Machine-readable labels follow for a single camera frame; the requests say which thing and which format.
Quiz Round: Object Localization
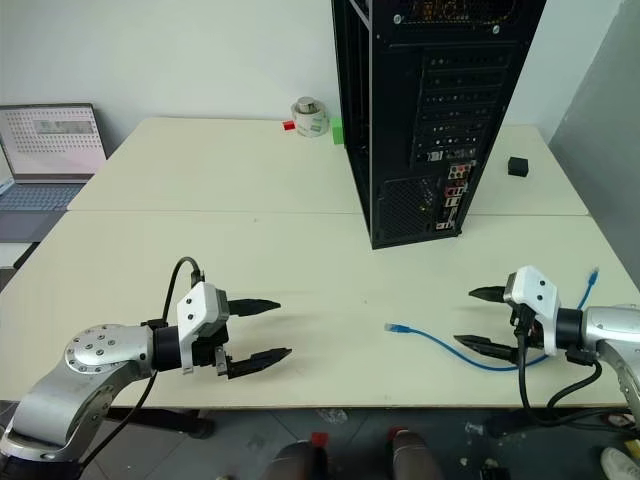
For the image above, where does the black computer tower case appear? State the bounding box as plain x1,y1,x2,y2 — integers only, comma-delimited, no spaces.
331,0,549,251

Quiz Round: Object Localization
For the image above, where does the blue ethernet cable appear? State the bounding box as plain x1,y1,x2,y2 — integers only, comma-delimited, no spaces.
383,267,601,373

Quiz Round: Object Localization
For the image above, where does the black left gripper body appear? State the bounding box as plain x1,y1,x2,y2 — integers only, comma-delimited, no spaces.
192,319,237,380

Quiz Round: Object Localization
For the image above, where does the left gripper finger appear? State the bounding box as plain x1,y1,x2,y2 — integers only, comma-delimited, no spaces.
229,346,294,380
228,297,282,318

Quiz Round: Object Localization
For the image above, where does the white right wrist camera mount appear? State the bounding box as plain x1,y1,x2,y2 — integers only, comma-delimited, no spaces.
503,265,564,358

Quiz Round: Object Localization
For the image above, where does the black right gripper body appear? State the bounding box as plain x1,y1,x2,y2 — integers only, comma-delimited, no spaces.
508,302,547,364

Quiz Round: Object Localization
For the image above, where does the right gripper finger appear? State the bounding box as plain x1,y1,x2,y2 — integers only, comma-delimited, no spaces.
453,333,519,364
467,284,508,303

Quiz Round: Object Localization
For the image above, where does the white tape roll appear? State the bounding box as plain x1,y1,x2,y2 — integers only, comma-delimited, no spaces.
291,102,329,138

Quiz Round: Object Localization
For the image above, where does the open grey laptop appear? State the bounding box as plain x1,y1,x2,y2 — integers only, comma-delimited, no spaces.
0,102,109,214

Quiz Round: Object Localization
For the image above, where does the grey partition panel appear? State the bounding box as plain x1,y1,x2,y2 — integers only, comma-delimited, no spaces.
546,0,640,292

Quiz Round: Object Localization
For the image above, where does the white shoe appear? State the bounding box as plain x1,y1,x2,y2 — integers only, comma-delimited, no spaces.
599,445,640,480

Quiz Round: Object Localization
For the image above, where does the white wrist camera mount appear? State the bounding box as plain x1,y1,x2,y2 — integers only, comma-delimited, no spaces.
503,265,564,358
175,282,231,375

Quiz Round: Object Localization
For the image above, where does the black table foot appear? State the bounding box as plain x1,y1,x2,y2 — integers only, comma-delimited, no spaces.
106,407,217,441

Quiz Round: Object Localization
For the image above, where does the dark rounded shape red top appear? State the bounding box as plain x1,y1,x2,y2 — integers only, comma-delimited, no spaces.
386,425,444,480
261,431,332,480

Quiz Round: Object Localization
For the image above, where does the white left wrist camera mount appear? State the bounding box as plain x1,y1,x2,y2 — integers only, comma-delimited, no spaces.
175,282,231,375

